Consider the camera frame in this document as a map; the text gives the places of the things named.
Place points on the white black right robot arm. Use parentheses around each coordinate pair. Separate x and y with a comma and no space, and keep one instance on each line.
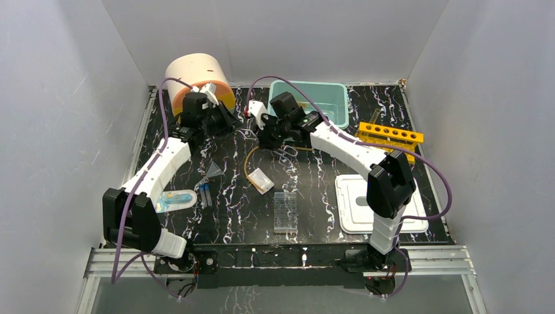
(390,183)

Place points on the clear plastic funnel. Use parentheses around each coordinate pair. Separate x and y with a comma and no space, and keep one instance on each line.
(213,171)

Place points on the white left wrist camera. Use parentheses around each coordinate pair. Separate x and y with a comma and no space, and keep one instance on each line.
(209,90)

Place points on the cream orange cylindrical centrifuge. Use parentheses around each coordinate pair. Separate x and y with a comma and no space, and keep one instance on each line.
(197,70)

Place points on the tan rubber tubing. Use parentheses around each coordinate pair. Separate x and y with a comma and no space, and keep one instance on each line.
(249,154)

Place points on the blue packaged syringe blister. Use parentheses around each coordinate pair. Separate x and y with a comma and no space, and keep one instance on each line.
(175,200)

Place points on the blue capped vial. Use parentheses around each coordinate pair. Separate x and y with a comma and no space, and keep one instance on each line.
(203,196)
(208,195)

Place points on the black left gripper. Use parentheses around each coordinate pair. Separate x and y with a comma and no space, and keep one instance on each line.
(221,120)

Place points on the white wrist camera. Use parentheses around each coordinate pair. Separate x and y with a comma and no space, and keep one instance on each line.
(258,111)
(209,90)

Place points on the teal plastic bin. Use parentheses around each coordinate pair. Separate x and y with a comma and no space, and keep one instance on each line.
(331,98)

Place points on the small clear plastic bag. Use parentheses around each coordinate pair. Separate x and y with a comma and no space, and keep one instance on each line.
(260,181)

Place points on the yellow test tube rack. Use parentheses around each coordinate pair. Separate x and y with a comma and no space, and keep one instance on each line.
(385,135)

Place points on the blue capped vial right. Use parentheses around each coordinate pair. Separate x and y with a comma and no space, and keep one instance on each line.
(208,195)

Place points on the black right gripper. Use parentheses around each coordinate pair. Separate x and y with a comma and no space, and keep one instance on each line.
(264,141)

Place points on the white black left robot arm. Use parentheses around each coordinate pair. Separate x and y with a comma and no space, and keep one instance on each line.
(129,212)

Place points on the blue capped vial left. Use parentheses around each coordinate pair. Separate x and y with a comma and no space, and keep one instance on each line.
(203,196)

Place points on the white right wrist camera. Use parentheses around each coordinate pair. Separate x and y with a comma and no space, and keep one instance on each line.
(258,111)

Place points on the white bin lid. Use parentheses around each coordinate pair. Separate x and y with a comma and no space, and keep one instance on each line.
(355,215)

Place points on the clear well plate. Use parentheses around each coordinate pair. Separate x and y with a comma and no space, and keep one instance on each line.
(285,213)

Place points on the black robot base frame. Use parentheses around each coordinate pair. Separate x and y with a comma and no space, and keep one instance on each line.
(350,265)

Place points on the glass test tube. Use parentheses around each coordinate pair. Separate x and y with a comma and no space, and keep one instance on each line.
(375,116)

